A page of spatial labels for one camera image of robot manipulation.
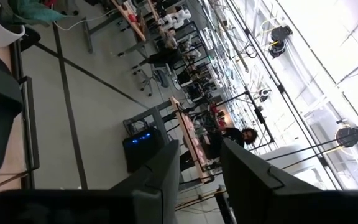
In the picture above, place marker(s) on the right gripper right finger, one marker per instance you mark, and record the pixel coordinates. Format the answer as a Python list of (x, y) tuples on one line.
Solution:
[(253, 193)]

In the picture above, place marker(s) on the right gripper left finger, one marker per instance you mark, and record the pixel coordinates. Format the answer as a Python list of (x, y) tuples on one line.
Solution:
[(160, 186)]

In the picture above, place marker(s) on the black frame wooden shelf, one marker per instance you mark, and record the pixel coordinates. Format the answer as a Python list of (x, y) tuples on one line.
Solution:
[(31, 130)]

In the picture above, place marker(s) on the black computer blue lights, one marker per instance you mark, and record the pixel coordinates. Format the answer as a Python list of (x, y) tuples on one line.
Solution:
[(141, 149)]

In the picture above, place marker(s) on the wooden background workbench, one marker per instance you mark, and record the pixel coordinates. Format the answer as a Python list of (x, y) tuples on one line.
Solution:
[(191, 140)]

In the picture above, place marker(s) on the person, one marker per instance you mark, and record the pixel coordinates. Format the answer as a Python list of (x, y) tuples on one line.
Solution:
[(232, 135)]

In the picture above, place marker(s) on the black office chair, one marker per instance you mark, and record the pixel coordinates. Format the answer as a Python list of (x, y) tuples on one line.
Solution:
[(163, 79)]

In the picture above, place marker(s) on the grey leg wooden table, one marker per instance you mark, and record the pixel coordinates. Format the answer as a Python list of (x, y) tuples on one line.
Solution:
[(137, 29)]

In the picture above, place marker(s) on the white humanoid robot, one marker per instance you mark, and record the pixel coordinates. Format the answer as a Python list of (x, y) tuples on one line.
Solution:
[(176, 18)]

